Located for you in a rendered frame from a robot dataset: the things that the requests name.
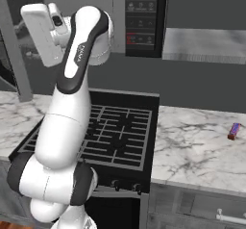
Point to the black stove with hob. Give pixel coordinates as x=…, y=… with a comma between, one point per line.
x=128, y=133

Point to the purple red candy bar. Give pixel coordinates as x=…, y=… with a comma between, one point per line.
x=234, y=131

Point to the black oven door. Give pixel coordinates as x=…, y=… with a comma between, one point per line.
x=112, y=213

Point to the grey black microwave oven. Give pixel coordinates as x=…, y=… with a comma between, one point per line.
x=141, y=21

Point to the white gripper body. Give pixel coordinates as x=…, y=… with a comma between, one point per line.
x=38, y=30

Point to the dark grey wall cupboard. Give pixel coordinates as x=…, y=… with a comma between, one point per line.
x=205, y=14

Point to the grey base cupboard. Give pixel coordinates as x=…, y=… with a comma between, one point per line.
x=9, y=194

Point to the black stove knob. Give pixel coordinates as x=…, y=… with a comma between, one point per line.
x=137, y=188
x=115, y=184

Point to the grey window frame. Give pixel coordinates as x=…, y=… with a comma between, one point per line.
x=19, y=75

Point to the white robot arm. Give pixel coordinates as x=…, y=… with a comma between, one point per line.
x=64, y=133

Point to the grey drawer front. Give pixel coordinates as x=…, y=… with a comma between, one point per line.
x=192, y=207

